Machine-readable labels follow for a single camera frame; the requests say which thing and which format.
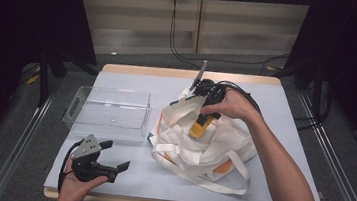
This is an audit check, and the hand-held gripper cable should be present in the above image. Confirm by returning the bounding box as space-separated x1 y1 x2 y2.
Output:
56 137 86 196
214 79 266 114

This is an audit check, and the right hand-held gripper cable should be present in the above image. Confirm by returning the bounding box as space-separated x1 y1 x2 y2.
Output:
214 79 266 114

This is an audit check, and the black hanging cable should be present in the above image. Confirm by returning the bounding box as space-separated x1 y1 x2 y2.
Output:
165 0 213 71

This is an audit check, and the aluminium rail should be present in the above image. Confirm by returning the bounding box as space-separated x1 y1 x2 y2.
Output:
0 71 64 201
286 91 357 201

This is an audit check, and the black metal stand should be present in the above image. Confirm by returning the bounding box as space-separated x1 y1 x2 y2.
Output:
308 68 327 119
33 49 69 109

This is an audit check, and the wooden table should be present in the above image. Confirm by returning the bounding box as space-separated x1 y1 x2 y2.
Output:
43 55 338 201

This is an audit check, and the thin black floor cable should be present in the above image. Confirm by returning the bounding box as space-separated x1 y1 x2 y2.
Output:
184 41 290 73

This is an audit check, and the white patterned tote bag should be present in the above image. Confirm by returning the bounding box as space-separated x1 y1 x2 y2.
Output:
141 82 266 198

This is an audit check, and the yellow rectangular pack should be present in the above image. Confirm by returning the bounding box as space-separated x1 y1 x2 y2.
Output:
187 112 215 143

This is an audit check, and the person's left hand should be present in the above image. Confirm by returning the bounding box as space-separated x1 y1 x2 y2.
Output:
54 157 112 201

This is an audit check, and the black floor cable bundle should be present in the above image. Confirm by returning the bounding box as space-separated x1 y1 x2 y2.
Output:
292 79 335 134

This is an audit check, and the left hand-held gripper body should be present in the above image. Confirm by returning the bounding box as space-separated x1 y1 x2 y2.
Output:
68 132 122 187

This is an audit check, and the left hand-held gripper cable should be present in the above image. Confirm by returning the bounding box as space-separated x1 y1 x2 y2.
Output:
56 137 86 196

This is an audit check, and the yellow floor tape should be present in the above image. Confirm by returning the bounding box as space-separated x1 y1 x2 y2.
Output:
25 66 42 86
264 64 280 73

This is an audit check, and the light blue table mat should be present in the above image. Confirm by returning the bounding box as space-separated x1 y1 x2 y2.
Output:
44 62 337 201

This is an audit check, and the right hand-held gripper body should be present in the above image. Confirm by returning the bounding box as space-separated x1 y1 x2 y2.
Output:
187 59 231 110

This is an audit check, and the person's right hand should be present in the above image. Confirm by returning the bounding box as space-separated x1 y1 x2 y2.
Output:
199 84 267 125

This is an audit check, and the clear plastic container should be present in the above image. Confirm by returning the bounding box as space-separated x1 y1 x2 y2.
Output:
60 83 154 145

